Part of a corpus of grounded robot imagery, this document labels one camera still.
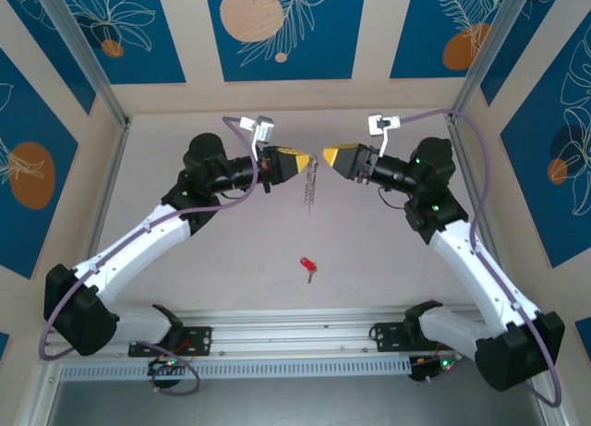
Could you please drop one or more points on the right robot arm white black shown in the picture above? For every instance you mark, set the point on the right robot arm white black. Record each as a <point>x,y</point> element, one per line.
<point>471,264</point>

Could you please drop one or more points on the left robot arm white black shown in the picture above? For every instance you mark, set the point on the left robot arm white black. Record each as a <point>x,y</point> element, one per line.
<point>138,246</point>

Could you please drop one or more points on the circuit board with green light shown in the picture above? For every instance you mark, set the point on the circuit board with green light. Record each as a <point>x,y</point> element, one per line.
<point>429,368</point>
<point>164,365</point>

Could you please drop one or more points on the grey metal sheet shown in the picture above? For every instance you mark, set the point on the grey metal sheet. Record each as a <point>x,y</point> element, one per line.
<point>295,405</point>

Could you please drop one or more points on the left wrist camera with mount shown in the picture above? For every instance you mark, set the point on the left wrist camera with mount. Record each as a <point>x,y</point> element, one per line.
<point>264,128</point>

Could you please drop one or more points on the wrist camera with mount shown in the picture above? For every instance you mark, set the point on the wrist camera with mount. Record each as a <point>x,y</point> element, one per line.
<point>264,128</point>
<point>383,122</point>

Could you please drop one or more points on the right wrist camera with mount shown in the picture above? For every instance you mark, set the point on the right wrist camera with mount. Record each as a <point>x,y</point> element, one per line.
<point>383,122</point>

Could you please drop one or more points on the blue floral wall panel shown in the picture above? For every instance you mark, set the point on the blue floral wall panel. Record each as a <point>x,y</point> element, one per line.
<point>323,52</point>
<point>138,52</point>
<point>531,19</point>
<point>23,121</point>
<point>584,333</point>
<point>46,42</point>
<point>3,347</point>
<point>554,121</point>
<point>415,28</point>

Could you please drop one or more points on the aluminium corner post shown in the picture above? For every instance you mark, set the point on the aluminium corner post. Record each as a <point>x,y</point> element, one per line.
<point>79,42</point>
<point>489,42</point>

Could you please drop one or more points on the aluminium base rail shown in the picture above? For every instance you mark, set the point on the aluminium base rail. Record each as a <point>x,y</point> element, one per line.
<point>286,333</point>

